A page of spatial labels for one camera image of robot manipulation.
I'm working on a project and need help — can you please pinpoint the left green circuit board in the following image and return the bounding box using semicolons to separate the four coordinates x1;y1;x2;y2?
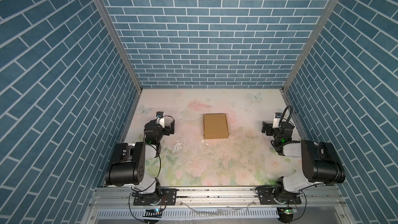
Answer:
143;208;163;218

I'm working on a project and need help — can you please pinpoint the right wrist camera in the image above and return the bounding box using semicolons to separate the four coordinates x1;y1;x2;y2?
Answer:
272;112;283;129

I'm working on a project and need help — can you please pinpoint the aluminium mounting rail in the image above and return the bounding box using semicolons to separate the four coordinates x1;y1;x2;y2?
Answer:
88;185;346;209

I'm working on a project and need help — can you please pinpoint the brown cardboard box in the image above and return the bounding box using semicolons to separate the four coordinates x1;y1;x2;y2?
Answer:
203;113;229;140

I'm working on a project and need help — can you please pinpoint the right green circuit board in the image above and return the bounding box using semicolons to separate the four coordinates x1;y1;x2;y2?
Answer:
277;207;297;217

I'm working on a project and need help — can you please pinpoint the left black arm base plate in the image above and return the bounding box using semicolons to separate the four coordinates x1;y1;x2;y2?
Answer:
133;188;178;206

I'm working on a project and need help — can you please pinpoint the white slotted cable duct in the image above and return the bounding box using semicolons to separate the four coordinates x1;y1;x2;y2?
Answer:
97;207;279;220

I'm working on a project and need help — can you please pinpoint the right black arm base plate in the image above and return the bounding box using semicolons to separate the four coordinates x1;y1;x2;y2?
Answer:
254;186;302;205

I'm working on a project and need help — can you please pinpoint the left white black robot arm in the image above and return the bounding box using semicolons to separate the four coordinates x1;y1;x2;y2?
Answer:
105;117;175;197

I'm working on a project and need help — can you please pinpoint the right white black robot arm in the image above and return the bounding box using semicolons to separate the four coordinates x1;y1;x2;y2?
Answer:
261;121;346;203

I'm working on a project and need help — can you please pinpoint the green circuit board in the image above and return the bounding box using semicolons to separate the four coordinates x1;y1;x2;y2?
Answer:
143;208;163;218
277;207;297;217

